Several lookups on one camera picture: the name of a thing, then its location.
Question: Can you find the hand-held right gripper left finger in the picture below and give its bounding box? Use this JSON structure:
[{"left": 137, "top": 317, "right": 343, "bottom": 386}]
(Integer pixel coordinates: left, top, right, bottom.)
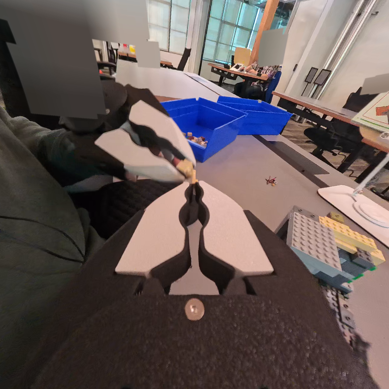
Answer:
[{"left": 114, "top": 182, "right": 192, "bottom": 295}]

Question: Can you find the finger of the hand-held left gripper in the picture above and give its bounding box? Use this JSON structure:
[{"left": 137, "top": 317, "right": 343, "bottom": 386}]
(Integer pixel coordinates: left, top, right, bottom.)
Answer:
[
  {"left": 94, "top": 128, "right": 188, "bottom": 183},
  {"left": 128, "top": 100, "right": 197, "bottom": 167}
]

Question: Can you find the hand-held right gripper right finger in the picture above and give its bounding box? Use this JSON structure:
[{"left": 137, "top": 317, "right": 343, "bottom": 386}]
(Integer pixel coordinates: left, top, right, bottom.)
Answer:
[{"left": 196, "top": 181, "right": 275, "bottom": 295}]

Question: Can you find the small heap of toy bricks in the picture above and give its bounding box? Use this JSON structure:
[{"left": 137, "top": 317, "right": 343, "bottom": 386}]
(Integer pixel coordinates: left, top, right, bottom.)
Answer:
[{"left": 185, "top": 132, "right": 209, "bottom": 148}]

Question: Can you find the tan square toy tile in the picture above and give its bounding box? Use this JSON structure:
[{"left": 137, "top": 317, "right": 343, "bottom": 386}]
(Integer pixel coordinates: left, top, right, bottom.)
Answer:
[{"left": 177, "top": 159, "right": 195, "bottom": 178}]

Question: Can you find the blue plastic bin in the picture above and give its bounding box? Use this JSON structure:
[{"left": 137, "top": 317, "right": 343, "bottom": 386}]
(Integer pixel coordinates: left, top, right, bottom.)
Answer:
[
  {"left": 160, "top": 97, "right": 248, "bottom": 162},
  {"left": 217, "top": 96, "right": 293, "bottom": 136}
]

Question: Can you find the toy brick building model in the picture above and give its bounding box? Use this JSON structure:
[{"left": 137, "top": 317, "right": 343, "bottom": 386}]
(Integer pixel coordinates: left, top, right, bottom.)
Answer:
[{"left": 275, "top": 205, "right": 386, "bottom": 350}]

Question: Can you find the person's left forearm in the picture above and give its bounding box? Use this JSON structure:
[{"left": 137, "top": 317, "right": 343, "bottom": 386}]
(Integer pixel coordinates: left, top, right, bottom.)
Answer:
[{"left": 30, "top": 126, "right": 92, "bottom": 183}]

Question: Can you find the grey desk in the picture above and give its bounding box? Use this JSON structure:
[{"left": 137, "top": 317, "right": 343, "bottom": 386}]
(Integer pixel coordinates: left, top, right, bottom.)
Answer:
[{"left": 134, "top": 94, "right": 389, "bottom": 389}]

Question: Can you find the wooden background desk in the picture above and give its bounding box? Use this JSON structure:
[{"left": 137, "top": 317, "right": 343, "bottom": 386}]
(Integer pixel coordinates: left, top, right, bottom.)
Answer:
[{"left": 208, "top": 62, "right": 271, "bottom": 89}]

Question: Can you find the wood-edged background desk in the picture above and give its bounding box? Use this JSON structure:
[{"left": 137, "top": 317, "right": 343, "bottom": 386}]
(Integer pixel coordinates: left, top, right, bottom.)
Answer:
[{"left": 271, "top": 91, "right": 389, "bottom": 174}]

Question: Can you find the black quilted wrist pad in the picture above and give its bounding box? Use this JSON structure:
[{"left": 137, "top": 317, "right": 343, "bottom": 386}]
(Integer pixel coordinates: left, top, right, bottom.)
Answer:
[{"left": 87, "top": 179, "right": 183, "bottom": 240}]

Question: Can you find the white wood-edged table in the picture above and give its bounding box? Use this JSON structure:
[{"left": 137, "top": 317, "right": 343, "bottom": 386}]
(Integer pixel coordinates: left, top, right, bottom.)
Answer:
[{"left": 116, "top": 59, "right": 240, "bottom": 102}]

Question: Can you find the black mesh office chair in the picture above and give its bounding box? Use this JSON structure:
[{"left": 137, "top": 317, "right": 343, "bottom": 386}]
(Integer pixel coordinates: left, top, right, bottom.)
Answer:
[{"left": 177, "top": 48, "right": 192, "bottom": 72}]

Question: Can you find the white rounded board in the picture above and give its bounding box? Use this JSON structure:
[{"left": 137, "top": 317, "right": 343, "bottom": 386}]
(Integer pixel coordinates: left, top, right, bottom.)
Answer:
[{"left": 317, "top": 185, "right": 389, "bottom": 228}]

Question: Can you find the blue jacket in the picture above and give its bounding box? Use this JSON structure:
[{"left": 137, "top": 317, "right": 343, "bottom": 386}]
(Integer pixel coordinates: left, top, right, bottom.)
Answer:
[{"left": 264, "top": 70, "right": 282, "bottom": 104}]

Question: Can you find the open instruction booklet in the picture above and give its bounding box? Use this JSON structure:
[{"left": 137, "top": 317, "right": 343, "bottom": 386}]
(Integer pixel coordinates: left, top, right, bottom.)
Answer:
[{"left": 351, "top": 91, "right": 389, "bottom": 133}]

